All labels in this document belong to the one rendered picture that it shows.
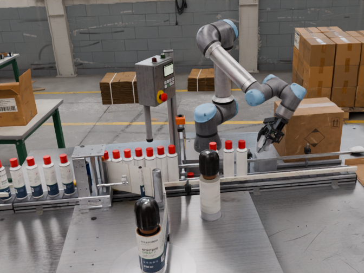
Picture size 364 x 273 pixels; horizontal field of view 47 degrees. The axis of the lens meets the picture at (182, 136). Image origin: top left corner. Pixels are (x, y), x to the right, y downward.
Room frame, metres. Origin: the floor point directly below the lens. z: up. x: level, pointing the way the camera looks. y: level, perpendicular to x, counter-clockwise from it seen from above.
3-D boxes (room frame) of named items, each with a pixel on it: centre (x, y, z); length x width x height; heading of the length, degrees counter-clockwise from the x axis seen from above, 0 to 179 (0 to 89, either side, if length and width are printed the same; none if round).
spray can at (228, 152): (1.78, -0.22, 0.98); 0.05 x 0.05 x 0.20
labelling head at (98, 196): (1.65, 0.41, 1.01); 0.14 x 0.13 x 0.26; 93
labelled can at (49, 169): (1.73, 0.63, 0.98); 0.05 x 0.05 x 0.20
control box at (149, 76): (1.84, 0.10, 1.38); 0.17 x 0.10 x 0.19; 148
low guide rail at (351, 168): (1.74, -0.30, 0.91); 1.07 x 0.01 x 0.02; 93
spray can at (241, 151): (1.77, -0.28, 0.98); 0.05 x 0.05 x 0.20
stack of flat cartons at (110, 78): (5.84, 0.77, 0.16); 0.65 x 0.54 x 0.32; 87
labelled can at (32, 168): (1.72, 0.70, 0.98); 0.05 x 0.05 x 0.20
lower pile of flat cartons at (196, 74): (6.18, -0.48, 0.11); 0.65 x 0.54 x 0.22; 80
